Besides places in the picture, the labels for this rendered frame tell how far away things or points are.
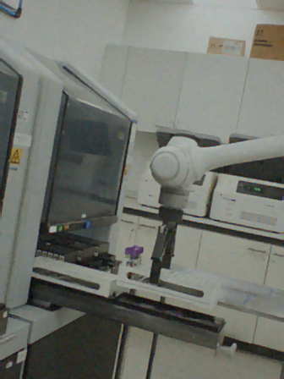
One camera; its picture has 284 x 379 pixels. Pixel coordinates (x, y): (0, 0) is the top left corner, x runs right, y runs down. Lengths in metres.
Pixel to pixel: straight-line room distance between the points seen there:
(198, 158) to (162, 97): 2.98
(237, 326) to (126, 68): 2.28
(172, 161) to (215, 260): 2.62
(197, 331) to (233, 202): 2.40
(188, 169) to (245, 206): 2.50
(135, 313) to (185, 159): 0.50
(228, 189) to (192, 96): 0.88
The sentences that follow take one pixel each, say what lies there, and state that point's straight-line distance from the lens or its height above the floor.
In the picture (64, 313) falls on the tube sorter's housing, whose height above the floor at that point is 0.71.
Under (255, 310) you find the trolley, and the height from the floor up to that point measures 0.82.
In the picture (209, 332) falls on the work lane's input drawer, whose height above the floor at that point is 0.80.
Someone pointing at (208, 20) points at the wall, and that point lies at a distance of 4.72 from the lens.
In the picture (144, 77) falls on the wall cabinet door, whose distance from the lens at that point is 4.37.
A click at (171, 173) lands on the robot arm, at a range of 1.28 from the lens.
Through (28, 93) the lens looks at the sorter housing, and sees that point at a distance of 1.43.
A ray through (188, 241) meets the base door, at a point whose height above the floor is 0.71.
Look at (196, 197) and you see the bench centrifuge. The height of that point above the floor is 1.05.
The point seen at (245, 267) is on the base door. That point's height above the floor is 0.61.
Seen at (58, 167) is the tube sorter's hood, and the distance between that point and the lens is 1.61.
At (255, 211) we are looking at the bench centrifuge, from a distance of 3.80.
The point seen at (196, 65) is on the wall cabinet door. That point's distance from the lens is 4.27.
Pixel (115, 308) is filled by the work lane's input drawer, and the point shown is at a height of 0.80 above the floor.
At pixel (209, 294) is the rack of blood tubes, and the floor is 0.90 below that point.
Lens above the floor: 1.24
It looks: 3 degrees down
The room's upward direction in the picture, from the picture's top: 10 degrees clockwise
